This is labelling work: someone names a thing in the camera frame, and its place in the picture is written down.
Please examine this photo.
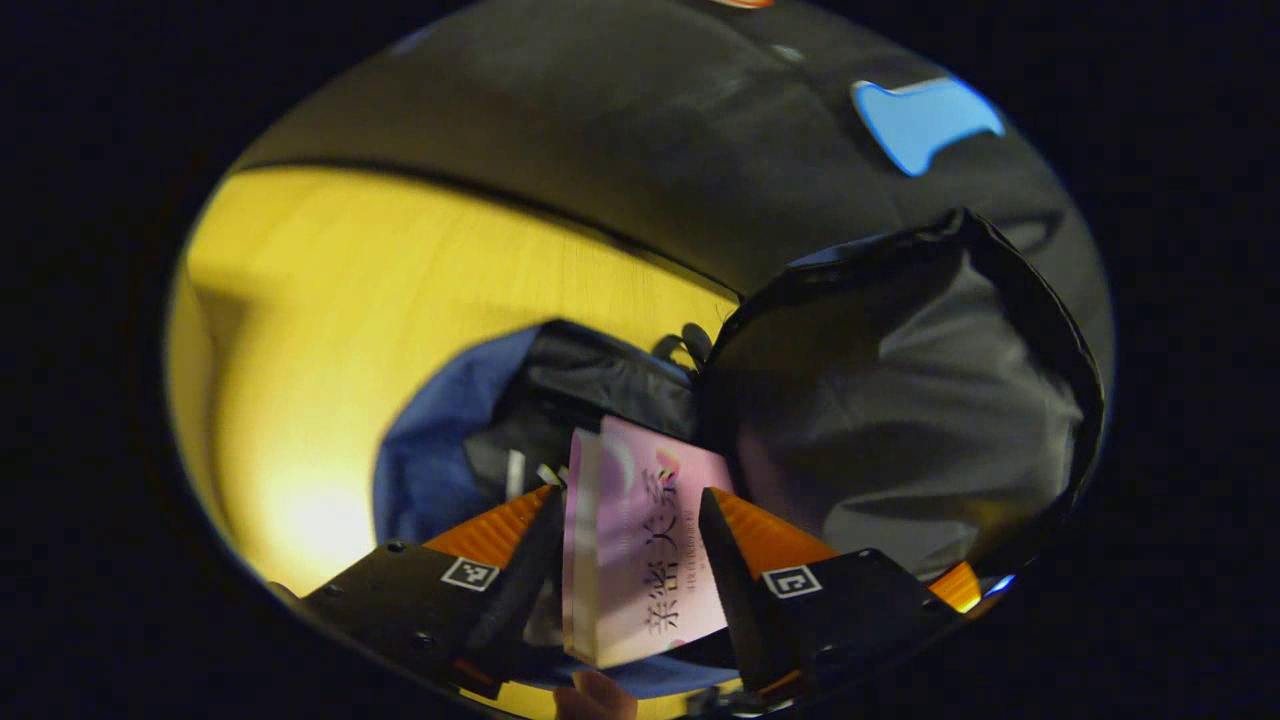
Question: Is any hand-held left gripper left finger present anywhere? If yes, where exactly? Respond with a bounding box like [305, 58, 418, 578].
[300, 487, 566, 701]

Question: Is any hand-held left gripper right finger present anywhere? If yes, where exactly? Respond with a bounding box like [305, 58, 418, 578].
[698, 487, 961, 701]

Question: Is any blue schoolbag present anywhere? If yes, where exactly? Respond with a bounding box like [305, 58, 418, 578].
[373, 207, 1106, 701]

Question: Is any pink book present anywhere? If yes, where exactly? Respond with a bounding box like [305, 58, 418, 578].
[560, 415, 739, 669]

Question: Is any black backdrop cloth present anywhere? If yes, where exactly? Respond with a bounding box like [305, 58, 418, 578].
[230, 0, 1116, 401]

